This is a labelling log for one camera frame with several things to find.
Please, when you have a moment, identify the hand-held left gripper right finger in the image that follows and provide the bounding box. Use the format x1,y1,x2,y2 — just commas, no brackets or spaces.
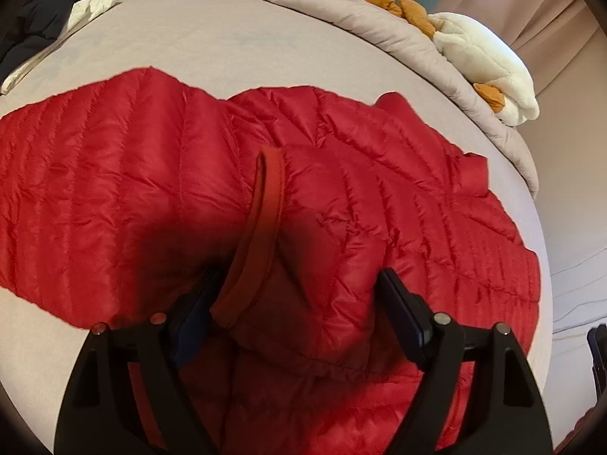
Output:
377,268,555,455

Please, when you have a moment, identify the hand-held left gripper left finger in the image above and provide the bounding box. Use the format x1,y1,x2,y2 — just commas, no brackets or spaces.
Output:
53,265,228,455

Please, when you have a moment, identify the red down jacket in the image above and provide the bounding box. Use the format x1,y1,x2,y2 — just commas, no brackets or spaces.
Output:
0,67,544,455

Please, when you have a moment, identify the black object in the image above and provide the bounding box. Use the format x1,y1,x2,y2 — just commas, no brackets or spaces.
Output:
587,325,607,392

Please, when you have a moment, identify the white plush goose toy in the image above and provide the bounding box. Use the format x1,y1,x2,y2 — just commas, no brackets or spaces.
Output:
344,0,541,127

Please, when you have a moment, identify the bed with beige sheet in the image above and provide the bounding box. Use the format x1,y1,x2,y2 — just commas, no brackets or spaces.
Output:
0,0,555,455

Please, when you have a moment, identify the pink curtain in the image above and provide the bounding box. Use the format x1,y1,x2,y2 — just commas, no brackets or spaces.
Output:
429,0,604,60

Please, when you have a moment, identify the cream garment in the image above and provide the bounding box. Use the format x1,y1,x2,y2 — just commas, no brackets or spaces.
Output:
0,0,126,96

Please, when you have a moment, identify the navy garment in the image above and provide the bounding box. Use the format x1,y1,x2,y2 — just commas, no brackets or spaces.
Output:
0,0,126,77

